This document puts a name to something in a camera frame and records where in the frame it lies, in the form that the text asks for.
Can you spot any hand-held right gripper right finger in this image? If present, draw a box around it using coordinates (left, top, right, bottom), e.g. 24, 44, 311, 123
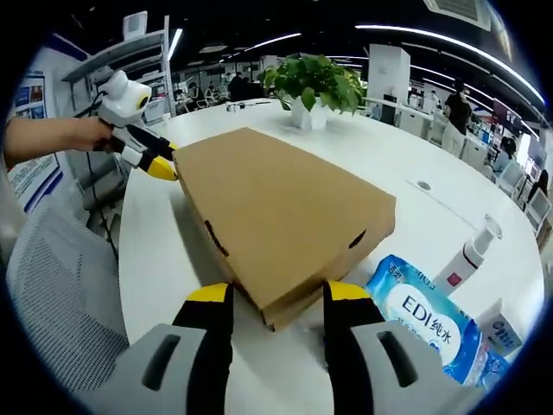
321, 279, 472, 415

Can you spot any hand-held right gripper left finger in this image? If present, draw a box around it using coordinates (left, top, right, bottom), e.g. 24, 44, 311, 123
84, 283, 237, 415

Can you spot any blue wet wipes packet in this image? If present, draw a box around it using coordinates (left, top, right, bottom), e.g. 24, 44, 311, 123
365, 253, 487, 388

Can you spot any brown cardboard shoe box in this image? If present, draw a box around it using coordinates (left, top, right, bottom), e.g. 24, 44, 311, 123
171, 126, 397, 333

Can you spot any white pump bottle red label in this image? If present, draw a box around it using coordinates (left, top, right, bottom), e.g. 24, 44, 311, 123
434, 214, 505, 297

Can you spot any blue white tissue pack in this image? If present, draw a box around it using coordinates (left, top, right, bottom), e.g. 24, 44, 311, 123
468, 348, 515, 386

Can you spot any small white carton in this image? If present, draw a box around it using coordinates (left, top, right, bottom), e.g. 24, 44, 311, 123
477, 297, 526, 358

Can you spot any white box device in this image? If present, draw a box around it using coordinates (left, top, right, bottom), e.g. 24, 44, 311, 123
122, 11, 149, 43

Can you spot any person's left hand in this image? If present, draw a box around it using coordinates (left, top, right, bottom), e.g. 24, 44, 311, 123
73, 116, 120, 152

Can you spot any white metal shelf rack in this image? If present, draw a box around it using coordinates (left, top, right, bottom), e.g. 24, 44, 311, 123
61, 16, 174, 125

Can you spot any grey mesh office chair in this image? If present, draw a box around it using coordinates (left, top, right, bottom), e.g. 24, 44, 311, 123
4, 206, 130, 393

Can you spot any green potted plant white pot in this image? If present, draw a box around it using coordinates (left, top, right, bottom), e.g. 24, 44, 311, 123
258, 54, 366, 131

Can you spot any white office chair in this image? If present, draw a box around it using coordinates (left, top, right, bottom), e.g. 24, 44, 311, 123
496, 162, 526, 195
524, 189, 552, 230

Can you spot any ceiling light strip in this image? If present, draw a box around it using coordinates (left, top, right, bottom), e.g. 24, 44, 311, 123
354, 23, 545, 105

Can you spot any ceiling air conditioner vent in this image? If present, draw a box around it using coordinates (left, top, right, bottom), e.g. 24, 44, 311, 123
422, 0, 493, 32

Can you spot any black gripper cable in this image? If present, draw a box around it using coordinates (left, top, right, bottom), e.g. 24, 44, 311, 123
75, 84, 121, 260

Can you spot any blue white wall poster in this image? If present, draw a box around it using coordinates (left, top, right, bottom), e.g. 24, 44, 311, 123
7, 71, 66, 215

